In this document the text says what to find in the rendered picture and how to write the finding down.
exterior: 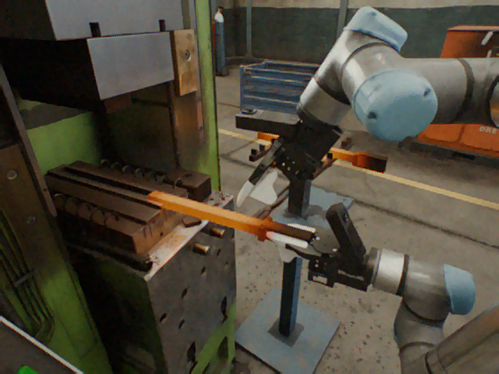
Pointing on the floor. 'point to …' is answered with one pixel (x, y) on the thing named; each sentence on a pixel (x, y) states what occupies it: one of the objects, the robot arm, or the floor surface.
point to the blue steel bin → (274, 85)
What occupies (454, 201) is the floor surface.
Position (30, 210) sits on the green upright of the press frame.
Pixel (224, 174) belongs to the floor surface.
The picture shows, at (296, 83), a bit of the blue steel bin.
